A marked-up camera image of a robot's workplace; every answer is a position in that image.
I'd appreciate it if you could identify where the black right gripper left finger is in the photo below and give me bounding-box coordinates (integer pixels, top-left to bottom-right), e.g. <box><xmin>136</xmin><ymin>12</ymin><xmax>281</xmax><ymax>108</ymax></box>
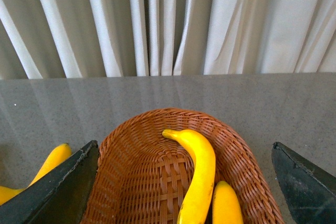
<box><xmin>1</xmin><ymin>140</ymin><xmax>99</xmax><ymax>223</ymax></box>

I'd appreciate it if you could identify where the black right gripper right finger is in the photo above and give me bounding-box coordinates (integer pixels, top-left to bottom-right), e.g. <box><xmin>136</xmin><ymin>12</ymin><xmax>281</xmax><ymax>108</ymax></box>
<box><xmin>271</xmin><ymin>142</ymin><xmax>335</xmax><ymax>223</ymax></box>

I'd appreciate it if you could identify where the yellow banana on table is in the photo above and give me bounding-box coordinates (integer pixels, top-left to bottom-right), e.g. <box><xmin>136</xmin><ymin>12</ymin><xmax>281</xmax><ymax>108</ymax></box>
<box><xmin>1</xmin><ymin>143</ymin><xmax>72</xmax><ymax>205</ymax></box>

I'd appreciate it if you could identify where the brown wicker basket right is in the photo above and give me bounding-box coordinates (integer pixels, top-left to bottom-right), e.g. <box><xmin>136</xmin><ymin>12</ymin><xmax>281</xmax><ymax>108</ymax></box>
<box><xmin>82</xmin><ymin>108</ymin><xmax>283</xmax><ymax>223</ymax></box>

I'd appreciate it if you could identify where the curved yellow banana in basket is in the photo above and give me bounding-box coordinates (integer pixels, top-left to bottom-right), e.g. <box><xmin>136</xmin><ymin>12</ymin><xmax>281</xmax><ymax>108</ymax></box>
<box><xmin>162</xmin><ymin>129</ymin><xmax>216</xmax><ymax>223</ymax></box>

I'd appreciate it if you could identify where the white pleated curtain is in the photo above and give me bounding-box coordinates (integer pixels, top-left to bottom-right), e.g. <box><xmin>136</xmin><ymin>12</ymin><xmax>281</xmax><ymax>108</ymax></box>
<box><xmin>1</xmin><ymin>0</ymin><xmax>335</xmax><ymax>79</ymax></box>

